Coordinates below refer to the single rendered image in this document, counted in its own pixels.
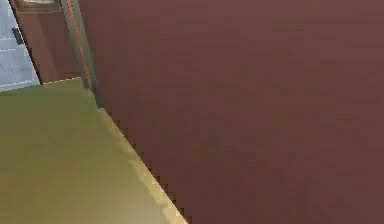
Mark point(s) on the brown room door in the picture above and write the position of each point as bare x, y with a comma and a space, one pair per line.
50, 46

